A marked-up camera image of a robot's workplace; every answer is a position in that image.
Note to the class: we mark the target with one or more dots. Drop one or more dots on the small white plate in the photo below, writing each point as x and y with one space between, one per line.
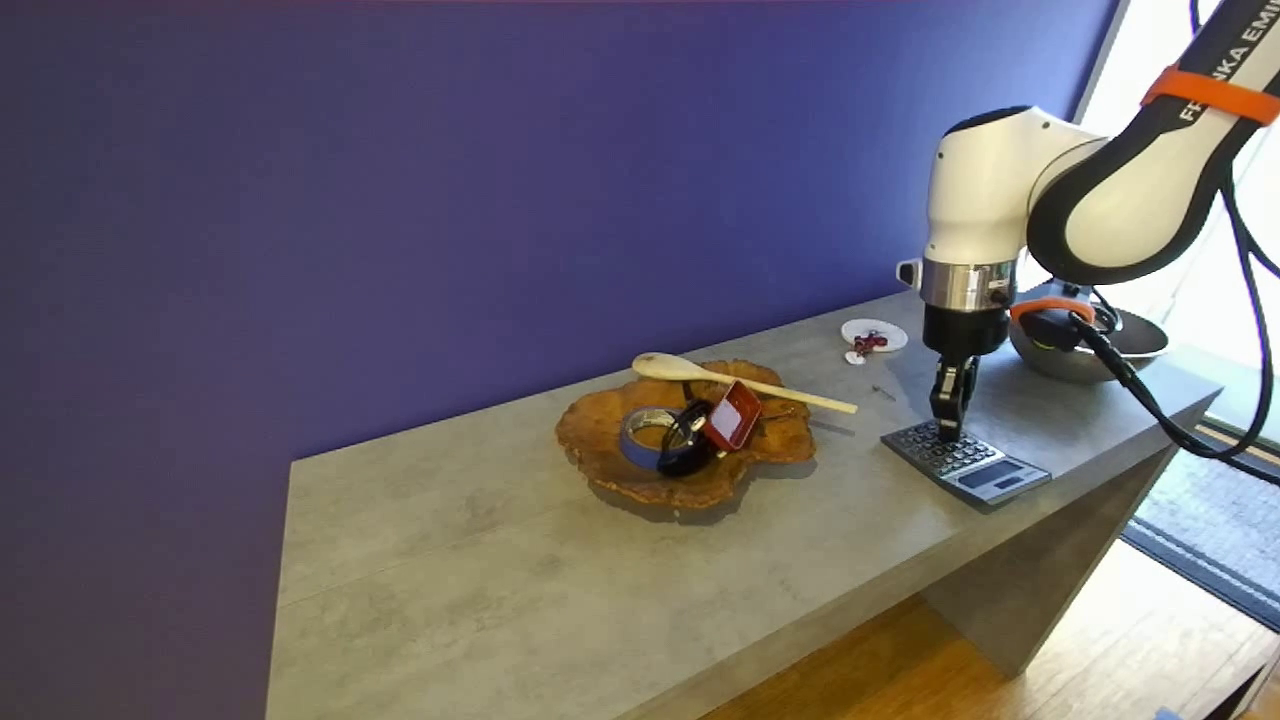
888 336

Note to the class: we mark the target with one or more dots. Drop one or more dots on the wooden spoon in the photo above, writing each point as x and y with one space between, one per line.
660 366

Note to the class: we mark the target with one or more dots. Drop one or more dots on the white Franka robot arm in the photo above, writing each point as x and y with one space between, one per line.
984 184

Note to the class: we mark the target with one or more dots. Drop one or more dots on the small red pieces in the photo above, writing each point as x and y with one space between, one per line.
871 342

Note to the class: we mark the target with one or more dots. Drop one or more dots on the red square box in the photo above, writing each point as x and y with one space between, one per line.
730 422

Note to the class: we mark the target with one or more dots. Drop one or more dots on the blue tape roll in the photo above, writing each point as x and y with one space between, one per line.
646 460

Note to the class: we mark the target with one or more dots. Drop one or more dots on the grey concrete cabinet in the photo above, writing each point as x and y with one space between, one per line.
465 573

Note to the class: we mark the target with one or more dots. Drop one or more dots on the small white piece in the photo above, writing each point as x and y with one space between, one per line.
852 357

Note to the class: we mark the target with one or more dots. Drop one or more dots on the live-edge wooden slab tray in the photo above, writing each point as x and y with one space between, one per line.
600 454

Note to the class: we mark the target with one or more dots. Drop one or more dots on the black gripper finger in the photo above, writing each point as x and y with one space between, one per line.
945 395
970 385

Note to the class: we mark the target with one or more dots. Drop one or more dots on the grey Casio calculator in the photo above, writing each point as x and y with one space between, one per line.
999 472

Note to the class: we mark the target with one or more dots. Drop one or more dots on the dark floor mat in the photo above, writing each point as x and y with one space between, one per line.
1215 512

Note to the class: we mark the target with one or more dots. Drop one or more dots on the metal mixing bowl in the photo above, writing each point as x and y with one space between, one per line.
1040 366

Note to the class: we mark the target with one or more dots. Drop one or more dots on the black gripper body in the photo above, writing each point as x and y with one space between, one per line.
964 334

